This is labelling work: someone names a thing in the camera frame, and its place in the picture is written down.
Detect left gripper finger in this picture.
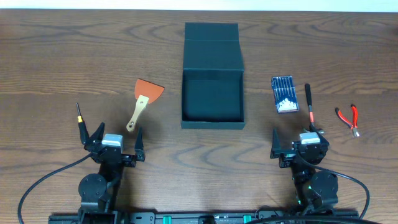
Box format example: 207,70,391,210
89,122,105,145
134,128,145,154

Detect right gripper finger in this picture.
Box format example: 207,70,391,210
271,128,281,152
309,124,323,134

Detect blue precision screwdriver set case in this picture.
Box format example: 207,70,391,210
271,76,299,114

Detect black red small hammer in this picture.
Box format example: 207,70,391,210
304,83,315,133

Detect orange scraper with tan handle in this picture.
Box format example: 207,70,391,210
126,79,165,132

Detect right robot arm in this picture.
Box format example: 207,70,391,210
270,128,338,215

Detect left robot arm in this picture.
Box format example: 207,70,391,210
78,121,146,213

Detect black yellow screwdriver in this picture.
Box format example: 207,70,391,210
76,103,89,145

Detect dark green open box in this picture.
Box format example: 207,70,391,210
181,22,246,129

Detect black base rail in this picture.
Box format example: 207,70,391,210
48,210,360,224

